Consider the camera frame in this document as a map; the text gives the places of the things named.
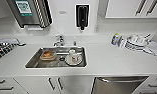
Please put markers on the stainless steel dishwasher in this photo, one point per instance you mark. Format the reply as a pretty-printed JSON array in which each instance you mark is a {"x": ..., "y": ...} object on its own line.
[{"x": 117, "y": 86}]

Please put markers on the chrome sink pump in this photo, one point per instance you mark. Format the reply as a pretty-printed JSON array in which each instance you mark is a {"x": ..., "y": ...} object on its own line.
[{"x": 74, "y": 43}]

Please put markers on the white mug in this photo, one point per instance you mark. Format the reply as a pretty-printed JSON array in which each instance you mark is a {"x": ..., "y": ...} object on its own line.
[{"x": 72, "y": 54}]

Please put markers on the white plate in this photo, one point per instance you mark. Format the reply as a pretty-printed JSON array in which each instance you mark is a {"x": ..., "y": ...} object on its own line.
[{"x": 80, "y": 61}]

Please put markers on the sink drain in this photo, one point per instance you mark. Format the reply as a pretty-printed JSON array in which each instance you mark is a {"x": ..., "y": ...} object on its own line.
[{"x": 62, "y": 59}]

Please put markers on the chrome faucet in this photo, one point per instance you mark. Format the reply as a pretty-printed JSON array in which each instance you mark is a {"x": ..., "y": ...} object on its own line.
[{"x": 59, "y": 40}]

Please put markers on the black soap dispenser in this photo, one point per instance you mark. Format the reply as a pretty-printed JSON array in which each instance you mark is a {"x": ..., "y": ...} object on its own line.
[{"x": 82, "y": 16}]

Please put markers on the orange food container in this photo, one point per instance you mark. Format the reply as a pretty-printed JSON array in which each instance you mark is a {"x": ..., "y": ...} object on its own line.
[{"x": 47, "y": 55}]

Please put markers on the dish soap bottle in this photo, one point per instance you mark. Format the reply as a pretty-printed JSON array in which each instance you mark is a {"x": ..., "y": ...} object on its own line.
[{"x": 114, "y": 39}]

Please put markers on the white sink base cabinet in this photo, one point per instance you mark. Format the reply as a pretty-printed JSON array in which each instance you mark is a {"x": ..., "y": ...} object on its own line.
[{"x": 77, "y": 86}]

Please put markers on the small white bottle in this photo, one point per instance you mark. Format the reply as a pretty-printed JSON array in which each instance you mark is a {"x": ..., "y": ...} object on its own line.
[{"x": 121, "y": 42}]

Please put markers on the stainless steel sink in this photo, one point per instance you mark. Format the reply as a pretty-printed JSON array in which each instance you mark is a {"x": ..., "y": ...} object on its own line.
[{"x": 32, "y": 65}]

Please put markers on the white cup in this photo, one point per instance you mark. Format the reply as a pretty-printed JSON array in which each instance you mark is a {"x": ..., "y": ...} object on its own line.
[{"x": 135, "y": 37}]

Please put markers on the steel paper towel dispenser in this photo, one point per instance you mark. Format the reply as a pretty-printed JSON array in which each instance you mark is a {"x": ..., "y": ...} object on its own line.
[{"x": 30, "y": 13}]

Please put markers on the stack of white plates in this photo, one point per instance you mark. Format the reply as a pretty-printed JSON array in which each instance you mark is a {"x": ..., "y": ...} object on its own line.
[{"x": 137, "y": 46}]

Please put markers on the dish drying rack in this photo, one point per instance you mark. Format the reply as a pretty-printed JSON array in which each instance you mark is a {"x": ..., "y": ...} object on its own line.
[{"x": 4, "y": 50}]

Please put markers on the white drawer stack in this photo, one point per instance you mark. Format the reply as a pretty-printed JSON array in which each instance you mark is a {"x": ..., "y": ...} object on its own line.
[
  {"x": 154, "y": 87},
  {"x": 7, "y": 86}
]

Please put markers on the white wall outlet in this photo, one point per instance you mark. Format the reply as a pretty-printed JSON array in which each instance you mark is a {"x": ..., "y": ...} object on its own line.
[{"x": 97, "y": 28}]

